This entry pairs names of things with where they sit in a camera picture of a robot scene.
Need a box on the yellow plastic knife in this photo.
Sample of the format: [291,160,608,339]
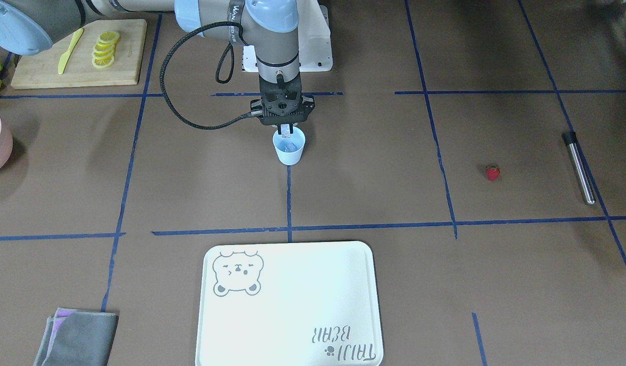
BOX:
[57,28,84,75]

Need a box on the grey folded cloth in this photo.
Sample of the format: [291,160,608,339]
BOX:
[33,310,119,365]

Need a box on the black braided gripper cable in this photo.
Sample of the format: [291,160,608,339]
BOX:
[159,21,262,130]

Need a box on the light blue plastic cup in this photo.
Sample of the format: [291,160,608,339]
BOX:
[272,127,306,165]

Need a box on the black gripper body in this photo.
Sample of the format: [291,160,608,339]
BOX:
[250,76,316,126]

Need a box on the cream bear serving tray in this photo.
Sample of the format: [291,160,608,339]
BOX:
[194,241,384,365]

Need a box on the wooden cutting board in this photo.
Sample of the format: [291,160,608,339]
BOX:
[10,19,147,89]

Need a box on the purple folded cloth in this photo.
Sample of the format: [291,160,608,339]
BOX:
[46,308,78,357]

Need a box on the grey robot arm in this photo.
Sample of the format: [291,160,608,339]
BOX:
[0,1,315,138]

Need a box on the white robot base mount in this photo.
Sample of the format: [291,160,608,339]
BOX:
[242,4,334,73]

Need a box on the red strawberry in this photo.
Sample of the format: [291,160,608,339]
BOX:
[485,165,501,181]

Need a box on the lemon slice front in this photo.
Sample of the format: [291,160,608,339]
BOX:
[92,55,115,70]

